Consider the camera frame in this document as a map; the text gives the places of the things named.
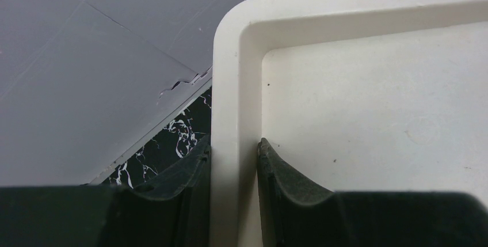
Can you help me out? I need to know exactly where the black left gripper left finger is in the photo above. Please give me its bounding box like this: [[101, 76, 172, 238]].
[[1, 136, 211, 246]]

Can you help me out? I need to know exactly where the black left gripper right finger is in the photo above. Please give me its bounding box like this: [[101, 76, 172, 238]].
[[257, 139, 487, 246]]

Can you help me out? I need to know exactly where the white drawer organizer box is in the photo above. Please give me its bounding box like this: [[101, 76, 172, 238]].
[[209, 0, 487, 246]]

